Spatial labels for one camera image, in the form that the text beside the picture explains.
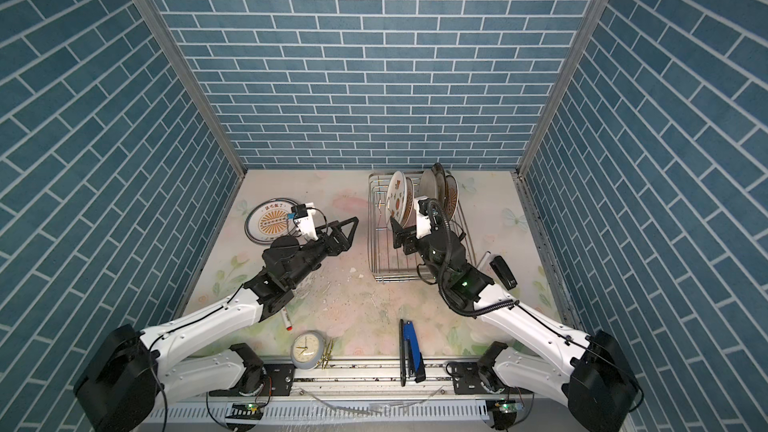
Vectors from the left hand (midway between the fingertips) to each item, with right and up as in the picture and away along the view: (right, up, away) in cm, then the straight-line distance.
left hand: (352, 223), depth 75 cm
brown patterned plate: (+28, +7, +16) cm, 34 cm away
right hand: (+14, +3, 0) cm, 14 cm away
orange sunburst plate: (-34, -2, +29) cm, 45 cm away
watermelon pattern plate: (+11, +6, +26) cm, 29 cm away
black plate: (+26, +15, +24) cm, 39 cm away
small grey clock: (-11, -32, 0) cm, 34 cm away
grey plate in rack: (+22, +11, +27) cm, 37 cm away
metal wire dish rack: (+9, -15, +18) cm, 25 cm away
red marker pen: (-19, -28, +8) cm, 35 cm away
